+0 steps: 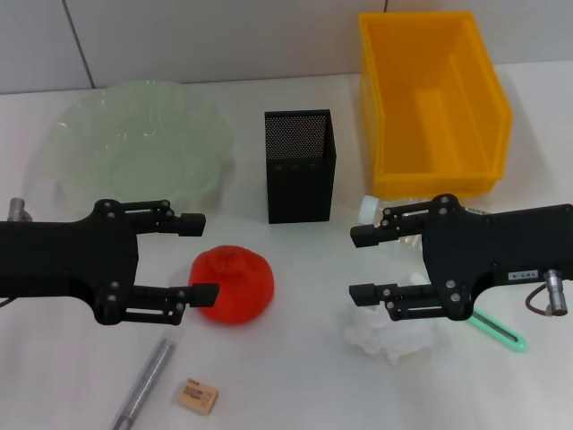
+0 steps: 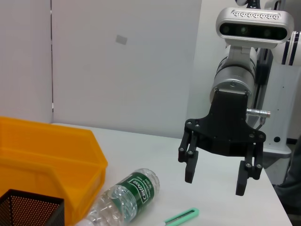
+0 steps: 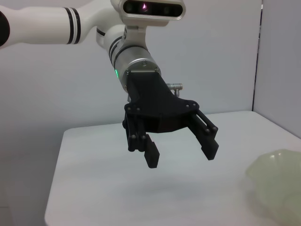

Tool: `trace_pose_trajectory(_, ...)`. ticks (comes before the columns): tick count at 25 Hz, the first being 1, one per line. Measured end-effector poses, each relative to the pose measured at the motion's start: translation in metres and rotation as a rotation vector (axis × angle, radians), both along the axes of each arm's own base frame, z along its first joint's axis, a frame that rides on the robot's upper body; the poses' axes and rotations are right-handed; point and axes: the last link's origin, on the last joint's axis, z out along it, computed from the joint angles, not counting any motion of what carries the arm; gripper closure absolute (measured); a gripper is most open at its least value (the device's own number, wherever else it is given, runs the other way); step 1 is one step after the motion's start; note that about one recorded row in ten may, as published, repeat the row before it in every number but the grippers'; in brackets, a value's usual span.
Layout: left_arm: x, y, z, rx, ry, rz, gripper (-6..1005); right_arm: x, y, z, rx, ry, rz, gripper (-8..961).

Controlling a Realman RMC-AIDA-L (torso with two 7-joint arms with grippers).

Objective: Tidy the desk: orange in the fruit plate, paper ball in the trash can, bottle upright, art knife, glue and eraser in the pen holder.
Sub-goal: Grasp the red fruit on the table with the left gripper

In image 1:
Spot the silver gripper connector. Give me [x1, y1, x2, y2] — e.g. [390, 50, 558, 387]
[543, 268, 569, 317]
[9, 196, 33, 223]

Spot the silver metal pen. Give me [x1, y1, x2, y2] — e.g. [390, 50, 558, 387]
[111, 338, 175, 430]

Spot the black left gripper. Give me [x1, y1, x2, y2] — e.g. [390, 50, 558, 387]
[0, 199, 220, 326]

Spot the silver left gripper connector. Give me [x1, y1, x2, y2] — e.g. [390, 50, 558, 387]
[9, 196, 33, 223]

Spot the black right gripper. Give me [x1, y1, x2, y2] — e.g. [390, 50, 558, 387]
[348, 194, 573, 323]

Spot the clear green-label water bottle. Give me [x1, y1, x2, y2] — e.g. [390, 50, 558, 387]
[357, 194, 498, 252]

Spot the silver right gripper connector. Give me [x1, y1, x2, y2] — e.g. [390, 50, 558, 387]
[543, 268, 569, 317]

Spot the mint green utility knife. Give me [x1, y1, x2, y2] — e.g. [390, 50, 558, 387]
[467, 306, 528, 355]

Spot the white paper ball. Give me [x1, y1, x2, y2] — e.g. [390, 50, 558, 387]
[342, 271, 438, 366]

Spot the black mesh pen holder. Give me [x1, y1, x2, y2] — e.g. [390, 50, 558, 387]
[263, 108, 337, 224]

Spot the yellow plastic bin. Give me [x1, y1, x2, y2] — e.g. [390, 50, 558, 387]
[357, 11, 514, 201]

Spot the pale green glass fruit plate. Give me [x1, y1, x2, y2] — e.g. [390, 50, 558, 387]
[42, 79, 236, 216]

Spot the dark right gripper cable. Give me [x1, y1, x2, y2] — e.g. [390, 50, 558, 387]
[526, 286, 551, 314]

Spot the beige eraser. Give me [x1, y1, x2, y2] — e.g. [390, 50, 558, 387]
[175, 377, 219, 416]

